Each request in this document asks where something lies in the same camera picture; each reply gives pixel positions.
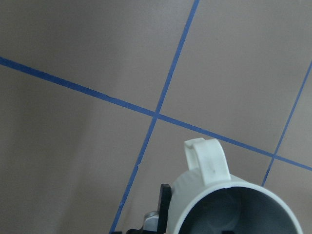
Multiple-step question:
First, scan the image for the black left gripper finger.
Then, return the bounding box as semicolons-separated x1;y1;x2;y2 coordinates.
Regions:
157;184;171;234

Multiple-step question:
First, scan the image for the white cup with handle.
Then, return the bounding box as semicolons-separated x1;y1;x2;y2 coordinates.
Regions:
167;138;302;234

